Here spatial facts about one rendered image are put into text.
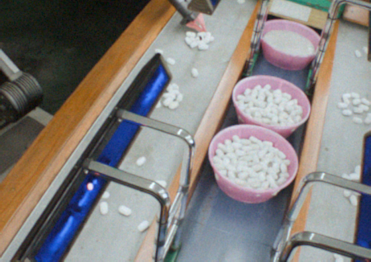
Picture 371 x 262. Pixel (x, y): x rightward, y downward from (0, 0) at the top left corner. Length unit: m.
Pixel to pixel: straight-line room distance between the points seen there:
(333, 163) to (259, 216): 0.30
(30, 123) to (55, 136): 0.49
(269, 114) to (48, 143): 0.72
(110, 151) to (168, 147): 0.52
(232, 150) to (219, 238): 0.29
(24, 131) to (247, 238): 0.96
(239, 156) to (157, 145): 0.25
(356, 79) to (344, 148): 0.41
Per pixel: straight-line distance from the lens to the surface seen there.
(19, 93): 1.60
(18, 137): 1.89
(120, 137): 1.00
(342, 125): 1.71
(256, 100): 1.68
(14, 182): 1.35
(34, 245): 0.81
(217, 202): 1.43
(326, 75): 1.88
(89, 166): 0.90
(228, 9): 2.18
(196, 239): 1.35
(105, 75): 1.67
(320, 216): 1.40
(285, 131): 1.61
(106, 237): 1.26
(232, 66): 1.78
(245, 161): 1.47
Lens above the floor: 1.78
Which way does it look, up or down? 42 degrees down
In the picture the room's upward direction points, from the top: 9 degrees clockwise
